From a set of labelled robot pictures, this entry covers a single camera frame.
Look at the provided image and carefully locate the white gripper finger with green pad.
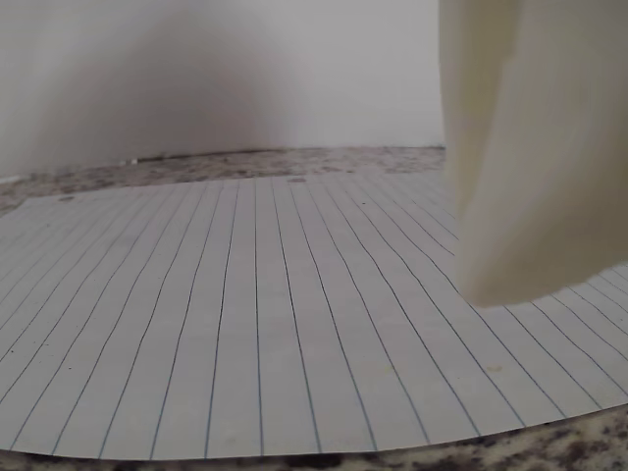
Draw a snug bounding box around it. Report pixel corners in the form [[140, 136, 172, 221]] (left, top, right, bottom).
[[438, 0, 628, 309]]

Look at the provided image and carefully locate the lined white paper sheet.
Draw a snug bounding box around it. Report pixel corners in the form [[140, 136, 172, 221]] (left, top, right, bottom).
[[0, 174, 628, 462]]

